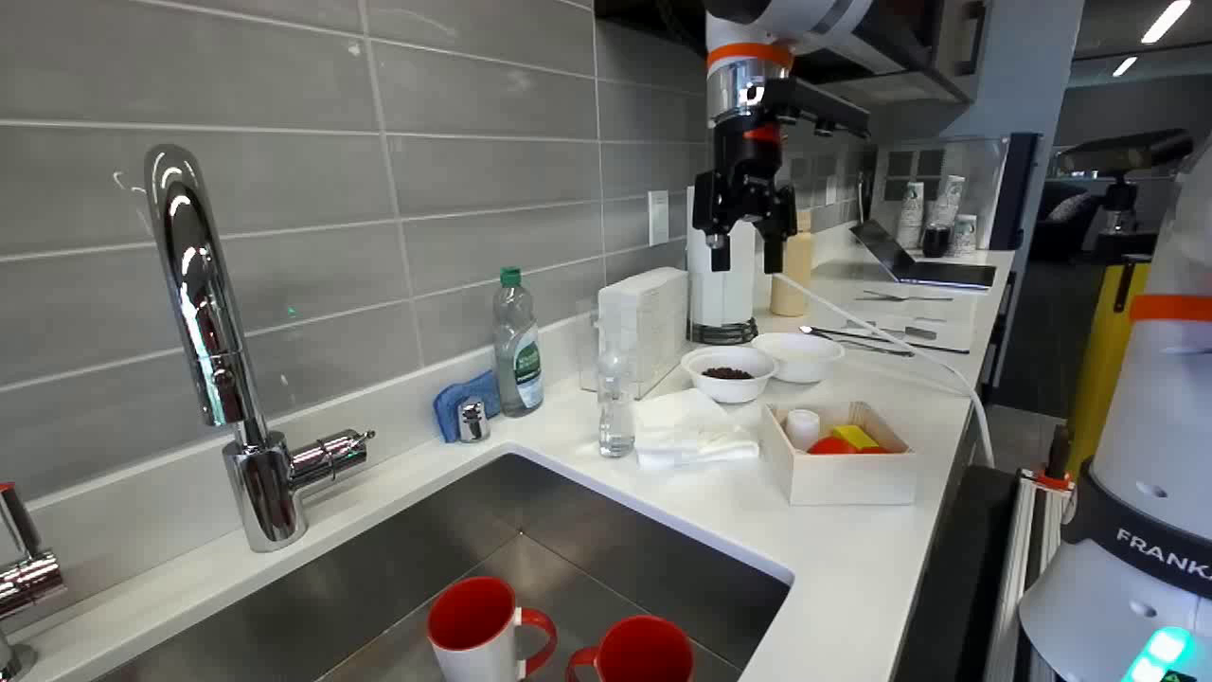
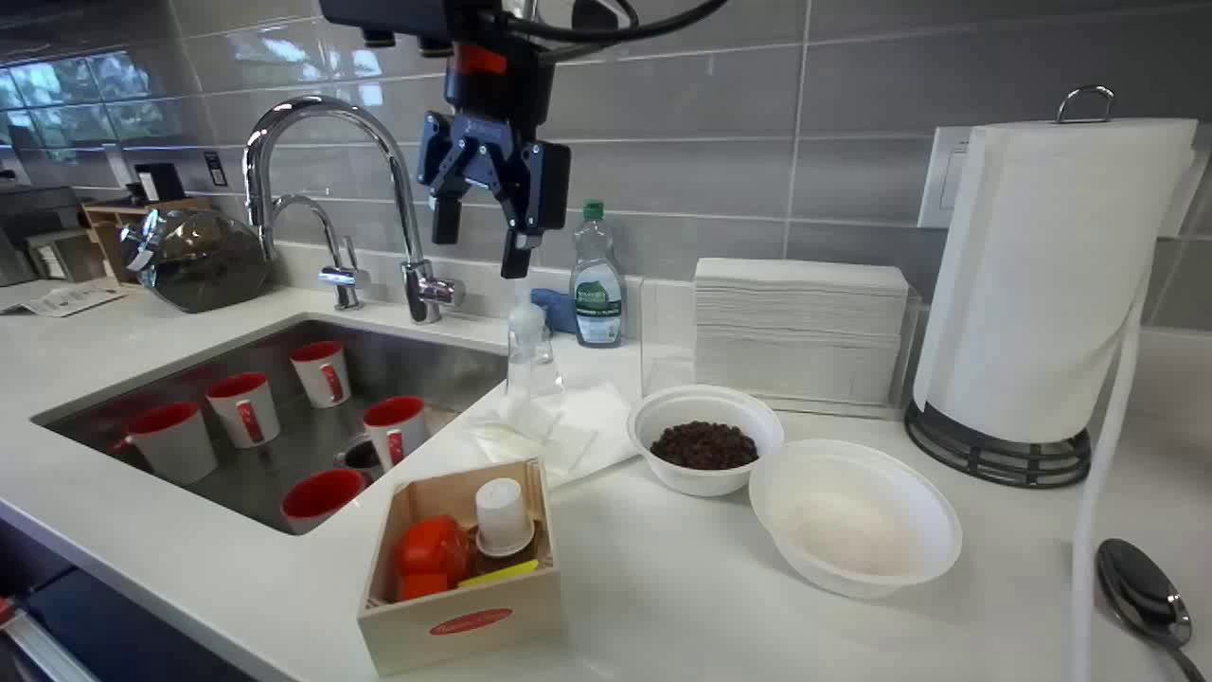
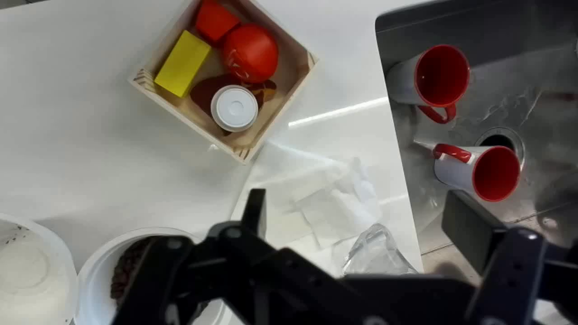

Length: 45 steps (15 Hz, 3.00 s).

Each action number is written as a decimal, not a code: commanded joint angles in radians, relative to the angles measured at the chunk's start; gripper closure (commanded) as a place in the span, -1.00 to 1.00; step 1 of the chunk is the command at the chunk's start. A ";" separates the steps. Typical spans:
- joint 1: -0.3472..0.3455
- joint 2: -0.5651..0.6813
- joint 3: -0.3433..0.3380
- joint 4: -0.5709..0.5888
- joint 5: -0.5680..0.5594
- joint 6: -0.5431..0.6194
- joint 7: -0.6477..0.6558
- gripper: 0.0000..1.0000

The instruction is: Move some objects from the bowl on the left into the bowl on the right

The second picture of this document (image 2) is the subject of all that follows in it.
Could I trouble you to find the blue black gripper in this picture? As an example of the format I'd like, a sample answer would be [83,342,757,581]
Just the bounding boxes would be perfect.
[415,41,572,280]

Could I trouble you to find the white bowl with beans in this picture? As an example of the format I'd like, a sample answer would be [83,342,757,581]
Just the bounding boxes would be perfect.
[630,386,784,496]

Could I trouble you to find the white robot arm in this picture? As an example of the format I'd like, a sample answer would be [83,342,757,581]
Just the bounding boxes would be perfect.
[319,0,727,280]

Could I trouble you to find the white empty bowl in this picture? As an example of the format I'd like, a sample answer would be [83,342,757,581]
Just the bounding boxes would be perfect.
[748,438,963,599]

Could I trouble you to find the chrome kitchen faucet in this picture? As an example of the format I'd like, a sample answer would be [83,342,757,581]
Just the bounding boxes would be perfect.
[237,96,466,324]

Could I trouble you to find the clear small bottle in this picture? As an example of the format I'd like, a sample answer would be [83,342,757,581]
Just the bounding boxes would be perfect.
[506,289,561,392]

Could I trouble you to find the blue sponge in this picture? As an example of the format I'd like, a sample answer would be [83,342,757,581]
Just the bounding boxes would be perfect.
[529,289,574,332]

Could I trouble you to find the green cap soap bottle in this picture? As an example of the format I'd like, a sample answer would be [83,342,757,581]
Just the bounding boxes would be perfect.
[568,199,623,349]

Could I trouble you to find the small chrome side tap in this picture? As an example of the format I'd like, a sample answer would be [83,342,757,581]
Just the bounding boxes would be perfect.
[276,193,368,309]

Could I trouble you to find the red white mug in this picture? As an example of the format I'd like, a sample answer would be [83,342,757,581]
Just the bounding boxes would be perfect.
[203,370,280,447]
[123,401,216,483]
[280,464,368,533]
[290,342,349,410]
[362,392,429,464]

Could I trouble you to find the white crumpled paper towel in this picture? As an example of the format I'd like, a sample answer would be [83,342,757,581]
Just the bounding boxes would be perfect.
[468,382,633,490]

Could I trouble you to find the stainless steel sink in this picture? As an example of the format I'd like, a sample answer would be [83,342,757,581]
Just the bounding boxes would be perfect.
[36,318,505,533]

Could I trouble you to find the white toy bottle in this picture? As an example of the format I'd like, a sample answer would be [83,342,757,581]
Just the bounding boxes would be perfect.
[472,477,534,557]

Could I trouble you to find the dark coffee beans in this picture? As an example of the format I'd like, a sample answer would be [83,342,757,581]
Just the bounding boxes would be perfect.
[651,420,757,471]

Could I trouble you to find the orange toy item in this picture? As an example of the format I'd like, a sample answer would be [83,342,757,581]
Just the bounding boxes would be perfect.
[392,516,468,602]

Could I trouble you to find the yellow toy item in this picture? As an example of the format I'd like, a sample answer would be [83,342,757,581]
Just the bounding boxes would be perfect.
[459,560,540,592]

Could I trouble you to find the wooden toy box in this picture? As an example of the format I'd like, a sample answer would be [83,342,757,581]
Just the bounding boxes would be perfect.
[358,459,563,675]

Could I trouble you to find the white napkin stack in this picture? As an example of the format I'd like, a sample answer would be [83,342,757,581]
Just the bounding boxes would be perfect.
[692,258,907,410]

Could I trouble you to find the black paper towel holder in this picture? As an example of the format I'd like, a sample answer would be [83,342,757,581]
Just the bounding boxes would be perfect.
[904,82,1126,490]

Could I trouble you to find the paper towel roll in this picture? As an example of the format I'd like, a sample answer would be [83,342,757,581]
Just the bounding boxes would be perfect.
[914,118,1195,444]

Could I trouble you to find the black metal spoon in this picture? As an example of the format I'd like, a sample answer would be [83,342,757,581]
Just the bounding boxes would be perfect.
[1093,536,1204,682]

